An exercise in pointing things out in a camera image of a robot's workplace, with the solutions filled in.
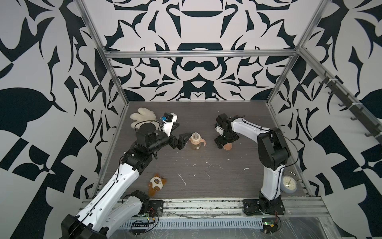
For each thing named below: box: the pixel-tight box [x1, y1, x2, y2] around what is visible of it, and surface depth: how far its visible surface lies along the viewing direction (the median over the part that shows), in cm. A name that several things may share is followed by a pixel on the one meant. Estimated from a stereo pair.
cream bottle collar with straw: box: [190, 131, 201, 145], surface depth 89 cm
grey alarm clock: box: [280, 170, 299, 194], surface depth 80 cm
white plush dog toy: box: [130, 107, 157, 129], surface depth 101 cm
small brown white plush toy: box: [148, 173, 167, 197], surface depth 81 cm
